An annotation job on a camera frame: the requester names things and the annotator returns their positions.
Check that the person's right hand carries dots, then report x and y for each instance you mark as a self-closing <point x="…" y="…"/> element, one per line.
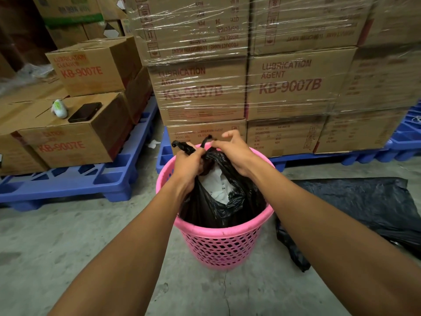
<point x="238" y="153"/>

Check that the person's left hand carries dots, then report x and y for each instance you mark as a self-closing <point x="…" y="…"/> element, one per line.
<point x="187" y="166"/>

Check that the person's right fingers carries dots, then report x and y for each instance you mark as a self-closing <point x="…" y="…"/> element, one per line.
<point x="227" y="143"/>

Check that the person's left fingers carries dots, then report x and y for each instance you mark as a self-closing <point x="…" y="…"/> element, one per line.
<point x="199" y="156"/>

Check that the black plastic trash bag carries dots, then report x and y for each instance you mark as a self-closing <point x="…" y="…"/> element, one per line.
<point x="230" y="207"/>

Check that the person's left forearm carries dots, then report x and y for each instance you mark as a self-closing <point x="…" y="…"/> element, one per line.
<point x="131" y="256"/>

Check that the person's right forearm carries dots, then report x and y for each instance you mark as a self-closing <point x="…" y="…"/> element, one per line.
<point x="329" y="246"/>

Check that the crumpled white paper trash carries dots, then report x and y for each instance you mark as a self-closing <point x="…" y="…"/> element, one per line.
<point x="217" y="187"/>

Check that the white paper scrap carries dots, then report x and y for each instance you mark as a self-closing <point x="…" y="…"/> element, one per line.
<point x="153" y="144"/>

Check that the red-printed cardboard box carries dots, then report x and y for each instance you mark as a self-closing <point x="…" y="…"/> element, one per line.
<point x="16" y="154"/>
<point x="75" y="144"/>
<point x="36" y="92"/>
<point x="139" y="95"/>
<point x="88" y="67"/>

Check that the stack of wrapped cardboard cartons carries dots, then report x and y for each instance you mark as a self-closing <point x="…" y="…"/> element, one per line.
<point x="289" y="78"/>

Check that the pink plastic mesh basket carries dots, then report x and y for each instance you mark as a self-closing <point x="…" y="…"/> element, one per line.
<point x="223" y="246"/>

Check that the blue plastic pallet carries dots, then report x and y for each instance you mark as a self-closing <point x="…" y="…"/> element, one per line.
<point x="403" y="143"/>
<point x="108" y="180"/>

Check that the black smartphone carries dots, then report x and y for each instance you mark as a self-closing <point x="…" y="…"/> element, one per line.
<point x="85" y="112"/>

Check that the flat black plastic bag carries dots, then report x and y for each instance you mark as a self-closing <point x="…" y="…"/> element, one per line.
<point x="361" y="200"/>

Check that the white and green small device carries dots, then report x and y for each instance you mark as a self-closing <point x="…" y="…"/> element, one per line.
<point x="60" y="109"/>

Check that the plain brown cardboard box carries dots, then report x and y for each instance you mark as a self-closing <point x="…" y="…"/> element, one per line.
<point x="70" y="35"/>

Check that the crumpled clear plastic wrap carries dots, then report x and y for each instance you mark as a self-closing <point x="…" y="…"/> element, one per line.
<point x="29" y="75"/>

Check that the cardboard box with green tape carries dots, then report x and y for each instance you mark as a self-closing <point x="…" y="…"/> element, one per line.
<point x="69" y="9"/>

